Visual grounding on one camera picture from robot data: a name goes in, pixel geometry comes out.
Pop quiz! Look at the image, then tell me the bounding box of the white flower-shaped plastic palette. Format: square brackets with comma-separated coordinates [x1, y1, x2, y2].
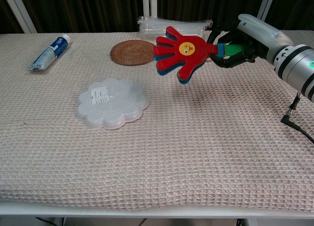
[77, 78, 150, 130]

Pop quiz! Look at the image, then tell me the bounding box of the white slanted frame post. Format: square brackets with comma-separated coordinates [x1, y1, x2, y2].
[256, 0, 277, 22]
[1, 0, 37, 34]

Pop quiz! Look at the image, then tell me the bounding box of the beige waffle tablecloth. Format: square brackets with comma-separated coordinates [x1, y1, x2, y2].
[0, 30, 314, 212]

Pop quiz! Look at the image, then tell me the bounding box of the red hand-shaped clapper toy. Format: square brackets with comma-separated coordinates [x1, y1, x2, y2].
[152, 26, 246, 85]

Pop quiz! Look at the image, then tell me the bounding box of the dark pleated curtain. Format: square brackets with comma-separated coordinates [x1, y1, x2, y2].
[0, 0, 314, 35]

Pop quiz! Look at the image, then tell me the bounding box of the white upright frame post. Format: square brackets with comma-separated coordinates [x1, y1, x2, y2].
[142, 0, 158, 18]

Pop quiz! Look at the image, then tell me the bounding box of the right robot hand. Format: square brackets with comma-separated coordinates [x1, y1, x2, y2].
[207, 14, 294, 69]

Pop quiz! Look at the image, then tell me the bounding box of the blue white toothpaste tube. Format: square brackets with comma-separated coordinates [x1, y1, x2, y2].
[27, 33, 72, 72]

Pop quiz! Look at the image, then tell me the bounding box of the round woven brown coaster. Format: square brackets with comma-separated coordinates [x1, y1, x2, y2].
[109, 39, 157, 66]

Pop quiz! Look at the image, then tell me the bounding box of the pack of clear straws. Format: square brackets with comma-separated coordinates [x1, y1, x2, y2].
[136, 15, 213, 40]

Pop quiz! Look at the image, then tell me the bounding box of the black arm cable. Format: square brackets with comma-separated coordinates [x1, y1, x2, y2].
[280, 90, 314, 145]

